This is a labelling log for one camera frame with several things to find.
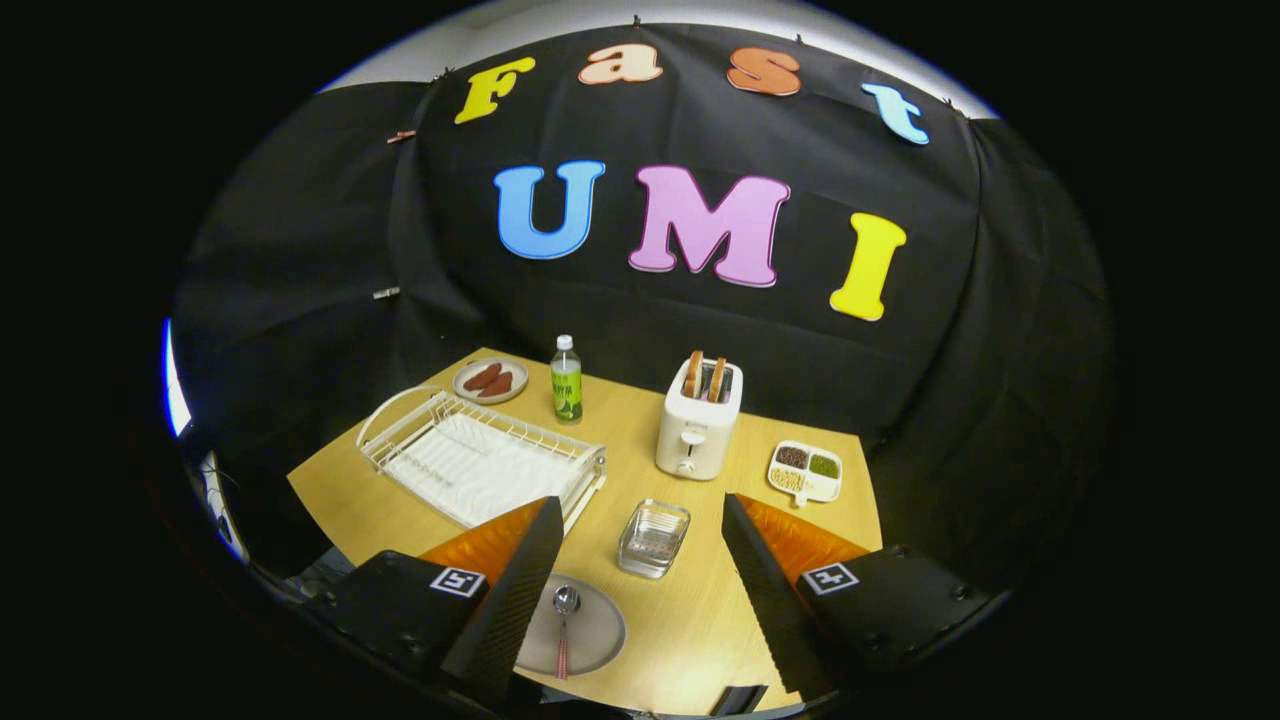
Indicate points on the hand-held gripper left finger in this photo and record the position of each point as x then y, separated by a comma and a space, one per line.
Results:
510, 610

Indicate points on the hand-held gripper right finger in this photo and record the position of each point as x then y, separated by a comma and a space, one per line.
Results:
770, 610

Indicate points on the large grey plate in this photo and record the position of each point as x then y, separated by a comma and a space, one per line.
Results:
595, 640

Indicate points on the clear mesh basket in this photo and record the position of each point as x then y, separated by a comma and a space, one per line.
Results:
652, 540

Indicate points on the white divided dish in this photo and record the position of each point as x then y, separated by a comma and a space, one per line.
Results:
822, 488

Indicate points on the small beige plate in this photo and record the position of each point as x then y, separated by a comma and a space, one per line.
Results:
518, 372

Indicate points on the yellow beans pile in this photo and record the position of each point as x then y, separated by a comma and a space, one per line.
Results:
787, 479

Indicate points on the green beans pile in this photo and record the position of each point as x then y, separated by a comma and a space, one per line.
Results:
824, 466

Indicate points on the brown beans pile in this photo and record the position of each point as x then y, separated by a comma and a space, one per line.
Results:
791, 457

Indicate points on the white toaster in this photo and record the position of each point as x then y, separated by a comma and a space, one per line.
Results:
695, 440

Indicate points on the green label drink bottle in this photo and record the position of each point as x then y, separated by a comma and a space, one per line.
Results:
566, 395

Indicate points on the brown meat piece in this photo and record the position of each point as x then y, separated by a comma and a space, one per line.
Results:
482, 377
496, 385

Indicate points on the toast slice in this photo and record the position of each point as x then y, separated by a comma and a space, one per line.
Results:
716, 380
693, 374

